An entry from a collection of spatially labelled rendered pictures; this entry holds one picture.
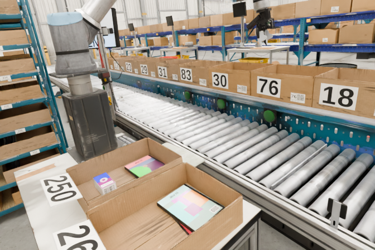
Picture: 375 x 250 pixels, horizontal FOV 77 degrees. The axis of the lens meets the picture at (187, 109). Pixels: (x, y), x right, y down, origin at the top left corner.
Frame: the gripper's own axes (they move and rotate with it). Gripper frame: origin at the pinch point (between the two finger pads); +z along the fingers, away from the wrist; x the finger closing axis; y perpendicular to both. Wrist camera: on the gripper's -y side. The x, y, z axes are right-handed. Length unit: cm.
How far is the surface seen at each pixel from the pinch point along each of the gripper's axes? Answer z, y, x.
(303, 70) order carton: 21.7, 16.1, 17.1
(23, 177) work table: 33, -46, -137
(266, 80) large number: 20.3, 6.7, -11.4
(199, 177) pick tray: 36, 23, -90
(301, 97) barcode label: 30.0, 27.3, -13.3
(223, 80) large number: 20.7, -29.0, -8.9
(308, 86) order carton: 23.9, 31.5, -13.0
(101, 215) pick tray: 34, 14, -123
